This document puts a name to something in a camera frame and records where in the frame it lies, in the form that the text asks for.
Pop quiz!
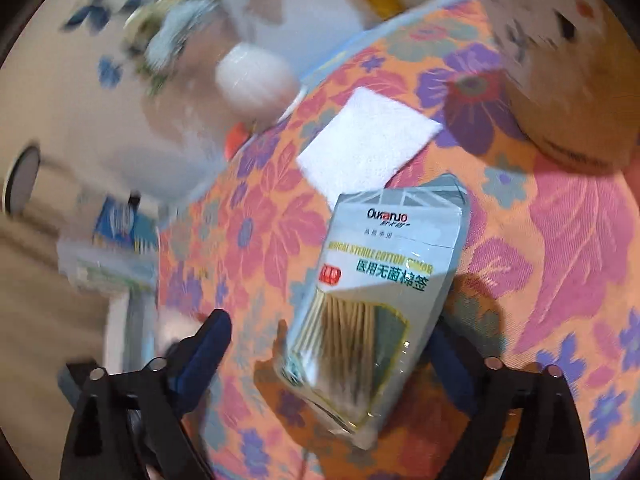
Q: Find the white ribbed vase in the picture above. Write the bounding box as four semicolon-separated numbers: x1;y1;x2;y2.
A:
215;44;300;123

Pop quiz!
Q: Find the round grey object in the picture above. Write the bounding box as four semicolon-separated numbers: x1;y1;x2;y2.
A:
2;147;41;216

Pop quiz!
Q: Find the blue printed box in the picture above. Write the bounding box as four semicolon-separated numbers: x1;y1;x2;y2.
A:
95;197;161;256

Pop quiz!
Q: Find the artificial blue flower bouquet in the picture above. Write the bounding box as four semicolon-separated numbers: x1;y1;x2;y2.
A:
60;0;281;96

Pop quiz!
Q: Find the orange floral cloth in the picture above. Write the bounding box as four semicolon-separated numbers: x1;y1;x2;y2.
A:
155;0;640;480

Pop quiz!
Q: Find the white cotton pad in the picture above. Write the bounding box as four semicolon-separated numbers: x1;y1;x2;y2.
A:
296;87;443;211

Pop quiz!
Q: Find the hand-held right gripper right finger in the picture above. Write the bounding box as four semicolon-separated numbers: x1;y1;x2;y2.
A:
426;326;594;480

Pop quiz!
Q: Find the clear plastic packet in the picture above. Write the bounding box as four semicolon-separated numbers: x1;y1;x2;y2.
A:
57;242;158;291

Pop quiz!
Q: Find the cotton swab packet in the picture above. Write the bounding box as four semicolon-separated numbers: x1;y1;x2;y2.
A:
275;174;472;450

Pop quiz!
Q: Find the wooden pen holder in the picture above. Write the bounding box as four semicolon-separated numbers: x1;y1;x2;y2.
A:
502;0;640;176

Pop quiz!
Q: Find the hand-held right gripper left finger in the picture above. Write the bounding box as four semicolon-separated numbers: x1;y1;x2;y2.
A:
60;309;233;480

